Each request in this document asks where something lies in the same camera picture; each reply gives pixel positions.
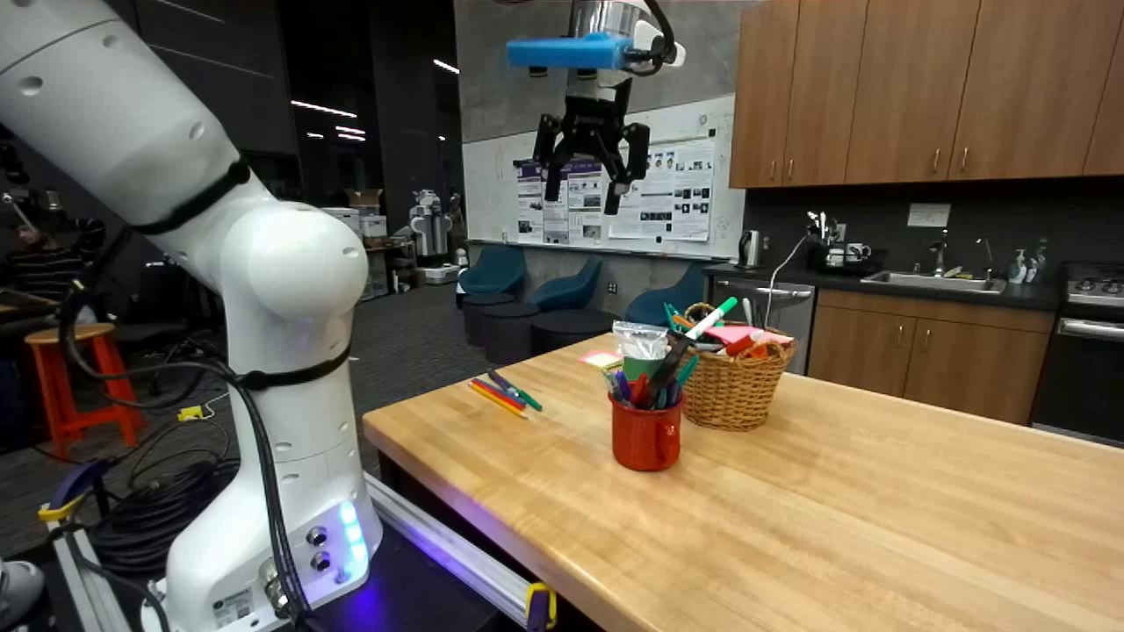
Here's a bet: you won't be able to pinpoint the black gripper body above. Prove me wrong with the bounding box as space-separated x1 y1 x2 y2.
533 98 649 184

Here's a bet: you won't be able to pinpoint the clear zip lock bag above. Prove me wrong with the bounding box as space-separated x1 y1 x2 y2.
612 321 668 363

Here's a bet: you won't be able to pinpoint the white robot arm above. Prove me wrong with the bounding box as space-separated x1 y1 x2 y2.
0 0 383 632

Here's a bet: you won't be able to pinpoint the woven wicker basket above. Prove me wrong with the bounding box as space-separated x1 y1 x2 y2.
684 295 792 431

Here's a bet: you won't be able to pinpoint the white poster board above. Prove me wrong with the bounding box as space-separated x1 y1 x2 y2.
462 95 745 259

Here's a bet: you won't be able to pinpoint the teal lounge chairs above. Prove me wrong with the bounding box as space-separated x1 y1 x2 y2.
451 241 709 355

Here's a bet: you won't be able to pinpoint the stainless dishwasher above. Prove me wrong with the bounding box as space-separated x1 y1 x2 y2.
709 275 813 374

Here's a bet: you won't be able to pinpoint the markers on table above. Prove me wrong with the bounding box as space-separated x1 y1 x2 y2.
474 374 544 415

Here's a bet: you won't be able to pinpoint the upper wooden cabinets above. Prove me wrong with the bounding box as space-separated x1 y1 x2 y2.
729 0 1124 189

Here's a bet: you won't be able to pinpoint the wooden cabinets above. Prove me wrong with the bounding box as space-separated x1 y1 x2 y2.
729 0 1124 189
806 288 1053 424

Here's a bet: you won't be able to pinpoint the red pen cup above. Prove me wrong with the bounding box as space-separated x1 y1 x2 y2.
612 399 681 471

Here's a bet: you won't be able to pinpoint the kitchen sink with faucet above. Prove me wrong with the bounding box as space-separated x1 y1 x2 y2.
868 234 1003 295

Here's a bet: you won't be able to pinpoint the lower wooden cabinets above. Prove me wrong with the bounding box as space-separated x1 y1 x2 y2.
806 288 1053 424

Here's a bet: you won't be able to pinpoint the stainless oven range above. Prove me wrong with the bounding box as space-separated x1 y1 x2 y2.
1031 259 1124 438

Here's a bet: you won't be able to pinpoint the orange stool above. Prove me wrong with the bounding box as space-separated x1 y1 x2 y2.
24 322 139 457

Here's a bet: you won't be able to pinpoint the blue wrist camera block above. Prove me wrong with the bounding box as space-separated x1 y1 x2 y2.
504 33 633 69

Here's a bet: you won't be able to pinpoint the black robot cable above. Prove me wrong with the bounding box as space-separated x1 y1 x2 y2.
51 279 318 624

